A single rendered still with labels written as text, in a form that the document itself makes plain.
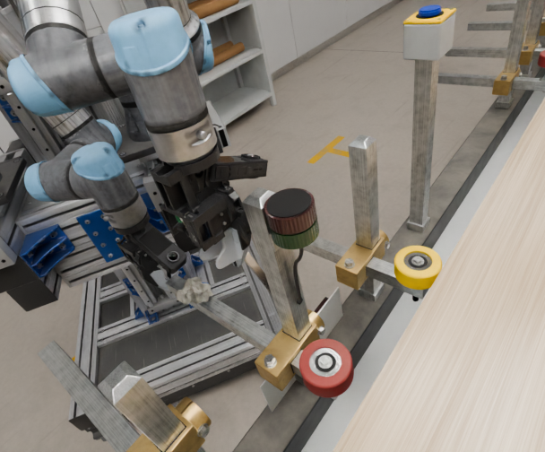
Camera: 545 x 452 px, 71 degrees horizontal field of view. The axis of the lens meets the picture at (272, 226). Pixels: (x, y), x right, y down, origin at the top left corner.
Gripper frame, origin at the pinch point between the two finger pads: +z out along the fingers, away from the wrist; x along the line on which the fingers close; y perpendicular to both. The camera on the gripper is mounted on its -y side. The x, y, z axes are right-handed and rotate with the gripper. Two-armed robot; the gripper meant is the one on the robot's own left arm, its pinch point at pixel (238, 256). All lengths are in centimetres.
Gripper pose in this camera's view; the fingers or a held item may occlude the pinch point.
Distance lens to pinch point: 61.0
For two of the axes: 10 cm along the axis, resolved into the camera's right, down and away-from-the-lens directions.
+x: 7.5, 3.0, -5.9
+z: 1.8, 7.7, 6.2
